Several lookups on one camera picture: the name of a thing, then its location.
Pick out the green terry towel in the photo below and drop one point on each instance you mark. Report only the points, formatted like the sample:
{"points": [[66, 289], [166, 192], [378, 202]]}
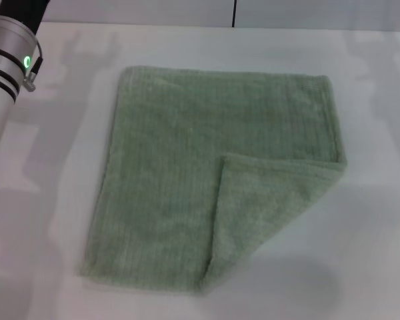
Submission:
{"points": [[173, 150]]}

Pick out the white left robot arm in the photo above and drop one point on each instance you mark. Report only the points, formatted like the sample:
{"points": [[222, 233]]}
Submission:
{"points": [[3, 50]]}

